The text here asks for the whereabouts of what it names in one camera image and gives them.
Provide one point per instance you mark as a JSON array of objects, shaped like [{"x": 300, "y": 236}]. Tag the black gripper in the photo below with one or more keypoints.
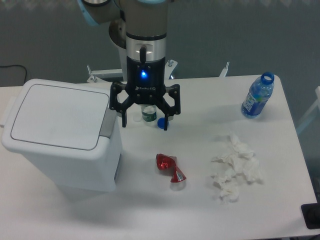
[{"x": 146, "y": 82}]

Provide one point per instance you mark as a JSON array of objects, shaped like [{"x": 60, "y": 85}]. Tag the white trash can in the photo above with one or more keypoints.
[{"x": 67, "y": 131}]

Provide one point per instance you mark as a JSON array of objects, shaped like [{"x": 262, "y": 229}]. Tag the clear green-label bottle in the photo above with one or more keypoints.
[{"x": 149, "y": 114}]

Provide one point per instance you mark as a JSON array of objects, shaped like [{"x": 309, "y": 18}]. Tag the white bottle cap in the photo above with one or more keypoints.
[{"x": 137, "y": 118}]

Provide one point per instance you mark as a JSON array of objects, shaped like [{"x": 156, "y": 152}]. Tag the blue bottle cap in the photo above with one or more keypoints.
[{"x": 161, "y": 123}]

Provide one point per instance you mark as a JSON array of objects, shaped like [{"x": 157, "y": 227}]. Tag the blue plastic bottle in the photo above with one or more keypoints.
[{"x": 259, "y": 93}]

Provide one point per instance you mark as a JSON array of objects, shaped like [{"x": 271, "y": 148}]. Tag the crumpled white tissue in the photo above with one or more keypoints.
[{"x": 229, "y": 167}]

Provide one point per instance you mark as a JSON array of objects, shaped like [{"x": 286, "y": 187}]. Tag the black device at edge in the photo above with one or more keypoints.
[{"x": 311, "y": 215}]

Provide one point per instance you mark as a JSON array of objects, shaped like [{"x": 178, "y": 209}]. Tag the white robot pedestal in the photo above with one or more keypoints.
[{"x": 110, "y": 73}]

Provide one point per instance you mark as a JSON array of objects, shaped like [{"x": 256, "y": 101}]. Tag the white frame at right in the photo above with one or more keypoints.
[{"x": 310, "y": 114}]

